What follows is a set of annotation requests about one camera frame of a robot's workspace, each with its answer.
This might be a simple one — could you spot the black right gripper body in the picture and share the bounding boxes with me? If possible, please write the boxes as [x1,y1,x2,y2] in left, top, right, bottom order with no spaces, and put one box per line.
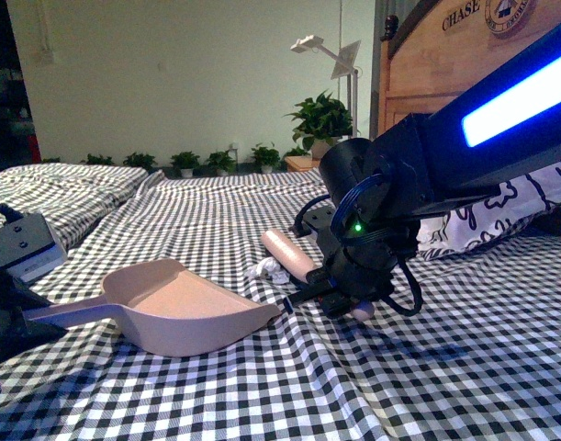
[291,194,422,317]

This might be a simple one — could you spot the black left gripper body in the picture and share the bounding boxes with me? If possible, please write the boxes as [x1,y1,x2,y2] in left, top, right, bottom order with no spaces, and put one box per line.
[0,213,70,396]

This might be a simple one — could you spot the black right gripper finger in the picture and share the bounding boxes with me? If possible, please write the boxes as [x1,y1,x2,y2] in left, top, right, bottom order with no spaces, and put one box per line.
[284,287,340,312]
[306,268,335,288]

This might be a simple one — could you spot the beige hand brush black bristles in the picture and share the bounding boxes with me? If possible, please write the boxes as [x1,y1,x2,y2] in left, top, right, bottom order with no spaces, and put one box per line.
[261,229,375,322]

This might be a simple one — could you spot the beige plastic dustpan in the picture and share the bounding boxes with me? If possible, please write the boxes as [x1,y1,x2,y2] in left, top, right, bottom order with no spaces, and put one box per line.
[24,259,280,357]

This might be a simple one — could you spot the crumpled white paper trash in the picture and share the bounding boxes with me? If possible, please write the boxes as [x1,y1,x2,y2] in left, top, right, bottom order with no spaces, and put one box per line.
[245,257,289,285]

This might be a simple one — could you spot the white cartoon print pillow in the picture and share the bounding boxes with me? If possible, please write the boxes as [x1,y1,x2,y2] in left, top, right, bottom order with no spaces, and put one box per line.
[417,161,561,261]

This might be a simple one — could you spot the folded checkered blanket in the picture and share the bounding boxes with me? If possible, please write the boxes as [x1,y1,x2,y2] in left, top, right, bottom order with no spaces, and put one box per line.
[0,163,149,249]

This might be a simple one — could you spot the small potted plant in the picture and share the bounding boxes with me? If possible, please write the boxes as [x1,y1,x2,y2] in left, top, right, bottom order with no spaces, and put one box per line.
[81,153,115,165]
[252,141,280,174]
[171,151,200,178]
[205,151,236,176]
[123,152,157,173]

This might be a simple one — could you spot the large green potted plant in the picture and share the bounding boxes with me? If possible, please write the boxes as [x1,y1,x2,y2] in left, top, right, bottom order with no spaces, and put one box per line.
[289,92,357,160]

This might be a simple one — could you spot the black white checkered bedsheet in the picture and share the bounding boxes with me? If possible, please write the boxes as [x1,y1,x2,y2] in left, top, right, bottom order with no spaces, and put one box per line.
[0,172,561,440]

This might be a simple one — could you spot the white floor lamp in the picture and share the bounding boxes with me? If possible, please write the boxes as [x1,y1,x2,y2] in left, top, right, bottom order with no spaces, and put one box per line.
[290,35,361,137]

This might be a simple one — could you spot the wooden bed headboard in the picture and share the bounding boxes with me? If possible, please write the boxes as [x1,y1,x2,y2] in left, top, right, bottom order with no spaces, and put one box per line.
[372,0,561,136]

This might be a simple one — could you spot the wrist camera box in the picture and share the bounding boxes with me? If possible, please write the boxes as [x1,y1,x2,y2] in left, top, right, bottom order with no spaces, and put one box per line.
[0,213,68,283]

